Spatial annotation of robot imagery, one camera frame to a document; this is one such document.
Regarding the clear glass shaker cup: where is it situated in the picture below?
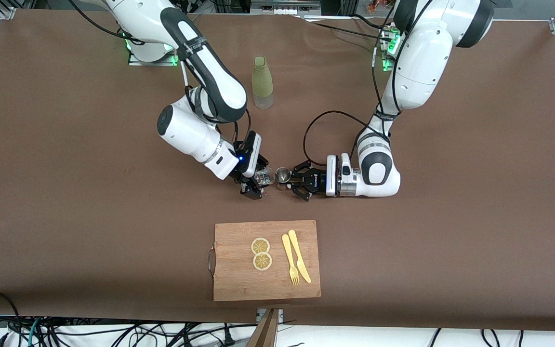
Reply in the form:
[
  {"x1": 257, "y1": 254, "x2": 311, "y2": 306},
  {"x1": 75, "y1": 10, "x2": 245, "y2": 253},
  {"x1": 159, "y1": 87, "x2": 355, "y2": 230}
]
[{"x1": 253, "y1": 166, "x2": 275, "y2": 188}]

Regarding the yellow plastic knife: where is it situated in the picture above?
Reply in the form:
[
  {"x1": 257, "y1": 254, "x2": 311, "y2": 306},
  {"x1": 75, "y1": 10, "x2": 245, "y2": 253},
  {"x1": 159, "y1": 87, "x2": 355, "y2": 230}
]
[{"x1": 288, "y1": 229, "x2": 312, "y2": 284}]

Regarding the yellow plastic fork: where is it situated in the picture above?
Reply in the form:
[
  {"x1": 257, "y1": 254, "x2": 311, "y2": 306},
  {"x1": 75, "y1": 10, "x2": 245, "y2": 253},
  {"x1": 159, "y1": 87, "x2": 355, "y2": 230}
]
[{"x1": 281, "y1": 234, "x2": 301, "y2": 286}]

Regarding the green sleeved glass bottle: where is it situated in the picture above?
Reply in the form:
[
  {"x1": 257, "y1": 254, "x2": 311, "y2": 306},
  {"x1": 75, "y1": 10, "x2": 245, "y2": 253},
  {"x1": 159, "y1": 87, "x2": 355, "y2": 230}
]
[{"x1": 251, "y1": 56, "x2": 275, "y2": 109}]

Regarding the wooden cutting board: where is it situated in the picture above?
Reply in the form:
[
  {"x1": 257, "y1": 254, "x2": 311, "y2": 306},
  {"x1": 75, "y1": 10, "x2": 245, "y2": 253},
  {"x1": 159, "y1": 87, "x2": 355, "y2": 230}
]
[{"x1": 213, "y1": 220, "x2": 321, "y2": 302}]

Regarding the grey metal box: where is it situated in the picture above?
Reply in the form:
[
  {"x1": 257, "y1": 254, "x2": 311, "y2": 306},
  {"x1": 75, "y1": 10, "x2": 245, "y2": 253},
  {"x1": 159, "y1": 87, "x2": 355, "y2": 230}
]
[{"x1": 251, "y1": 0, "x2": 322, "y2": 15}]

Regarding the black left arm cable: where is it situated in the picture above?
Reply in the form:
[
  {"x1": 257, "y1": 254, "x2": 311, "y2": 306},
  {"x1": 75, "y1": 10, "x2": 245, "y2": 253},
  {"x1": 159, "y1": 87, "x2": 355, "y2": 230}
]
[{"x1": 303, "y1": 14, "x2": 403, "y2": 167}]

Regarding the metal post bracket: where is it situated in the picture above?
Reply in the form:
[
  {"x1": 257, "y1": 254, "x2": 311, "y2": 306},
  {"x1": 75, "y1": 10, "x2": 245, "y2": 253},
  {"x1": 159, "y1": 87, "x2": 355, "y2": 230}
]
[{"x1": 257, "y1": 308, "x2": 284, "y2": 324}]

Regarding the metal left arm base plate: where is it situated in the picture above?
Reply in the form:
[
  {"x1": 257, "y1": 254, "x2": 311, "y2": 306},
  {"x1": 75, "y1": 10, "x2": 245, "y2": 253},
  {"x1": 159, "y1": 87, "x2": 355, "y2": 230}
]
[{"x1": 379, "y1": 22, "x2": 403, "y2": 72}]

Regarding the wooden post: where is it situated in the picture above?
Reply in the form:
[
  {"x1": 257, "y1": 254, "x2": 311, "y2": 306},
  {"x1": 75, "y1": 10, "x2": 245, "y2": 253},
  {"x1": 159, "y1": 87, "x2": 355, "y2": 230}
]
[{"x1": 247, "y1": 309, "x2": 280, "y2": 347}]

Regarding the black base power cable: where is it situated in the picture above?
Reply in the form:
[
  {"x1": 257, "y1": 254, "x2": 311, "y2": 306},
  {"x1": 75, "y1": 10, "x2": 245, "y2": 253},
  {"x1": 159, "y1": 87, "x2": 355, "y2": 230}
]
[{"x1": 304, "y1": 14, "x2": 394, "y2": 44}]

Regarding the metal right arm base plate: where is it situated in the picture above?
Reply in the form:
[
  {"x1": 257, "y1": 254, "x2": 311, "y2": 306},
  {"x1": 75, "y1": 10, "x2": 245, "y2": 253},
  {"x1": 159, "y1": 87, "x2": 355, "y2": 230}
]
[{"x1": 128, "y1": 41, "x2": 180, "y2": 67}]

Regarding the teal floor cable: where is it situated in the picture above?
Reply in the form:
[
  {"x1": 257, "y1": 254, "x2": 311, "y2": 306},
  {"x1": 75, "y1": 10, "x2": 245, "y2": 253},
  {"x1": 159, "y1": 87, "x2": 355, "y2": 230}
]
[{"x1": 28, "y1": 318, "x2": 42, "y2": 347}]

